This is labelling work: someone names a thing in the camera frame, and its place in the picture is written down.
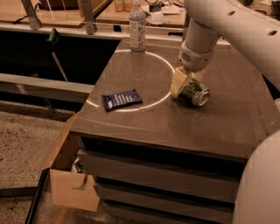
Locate open cardboard box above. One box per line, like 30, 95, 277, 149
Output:
38, 114, 100, 212

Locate green handled tool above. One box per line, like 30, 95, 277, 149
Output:
46, 27, 69, 82

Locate grey drawer cabinet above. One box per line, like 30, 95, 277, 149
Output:
71, 40, 280, 224

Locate blue snack packet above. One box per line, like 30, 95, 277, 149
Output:
101, 89, 143, 111

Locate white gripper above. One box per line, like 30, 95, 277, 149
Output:
170, 42, 215, 98

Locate metal bracket post middle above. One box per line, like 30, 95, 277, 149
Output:
80, 0, 96, 35

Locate green soda can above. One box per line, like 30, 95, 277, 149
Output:
180, 80, 210, 107

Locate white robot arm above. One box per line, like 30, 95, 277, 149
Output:
171, 0, 280, 224

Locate white cup on saucer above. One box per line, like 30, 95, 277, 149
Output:
148, 13, 165, 25

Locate clear plastic bottle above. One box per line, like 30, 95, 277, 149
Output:
129, 0, 146, 52

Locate metal bracket post left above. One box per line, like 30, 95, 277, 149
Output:
21, 0, 42, 30

